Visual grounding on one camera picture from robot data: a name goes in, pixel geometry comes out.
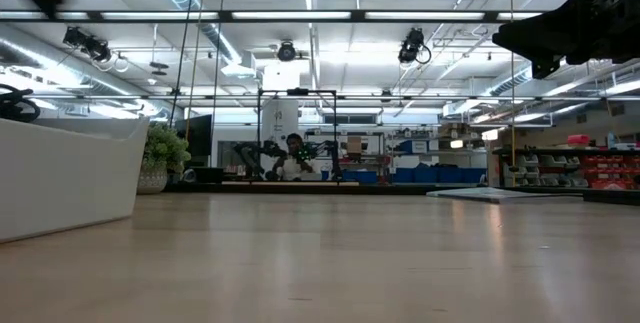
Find black aluminium table frame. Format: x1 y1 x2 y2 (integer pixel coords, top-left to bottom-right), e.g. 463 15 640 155
163 180 640 208

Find person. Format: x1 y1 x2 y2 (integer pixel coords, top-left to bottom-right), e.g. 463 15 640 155
271 132 322 182

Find overhead light bar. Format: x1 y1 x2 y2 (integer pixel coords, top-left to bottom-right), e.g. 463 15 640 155
0 9 549 25

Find green potted plant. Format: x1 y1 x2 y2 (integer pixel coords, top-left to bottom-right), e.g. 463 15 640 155
136 121 193 196

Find black ceiling camera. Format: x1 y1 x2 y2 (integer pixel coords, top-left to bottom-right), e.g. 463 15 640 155
276 39 298 63
397 27 433 66
61 26 113 64

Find shelf with red bins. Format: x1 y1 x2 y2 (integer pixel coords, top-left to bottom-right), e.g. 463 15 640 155
491 133 640 192

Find white plastic tray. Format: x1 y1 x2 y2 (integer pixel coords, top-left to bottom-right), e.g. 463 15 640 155
0 116 151 244

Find black background robot rig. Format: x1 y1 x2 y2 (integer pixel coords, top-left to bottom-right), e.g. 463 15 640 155
231 87 342 183

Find black looped USB-C cable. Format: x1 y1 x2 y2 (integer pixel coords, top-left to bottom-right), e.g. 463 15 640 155
0 83 42 124

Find black monitor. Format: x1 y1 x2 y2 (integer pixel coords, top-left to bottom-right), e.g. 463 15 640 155
174 113 214 160

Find cardboard box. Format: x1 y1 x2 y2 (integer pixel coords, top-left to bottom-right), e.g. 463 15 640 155
345 135 369 158

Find blue storage bins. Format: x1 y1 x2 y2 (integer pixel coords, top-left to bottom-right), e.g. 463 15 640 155
341 138 489 185

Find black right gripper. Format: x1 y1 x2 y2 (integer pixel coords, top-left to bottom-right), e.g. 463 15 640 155
492 0 640 80

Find white column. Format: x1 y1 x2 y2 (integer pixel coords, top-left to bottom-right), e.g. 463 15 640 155
260 99 300 167

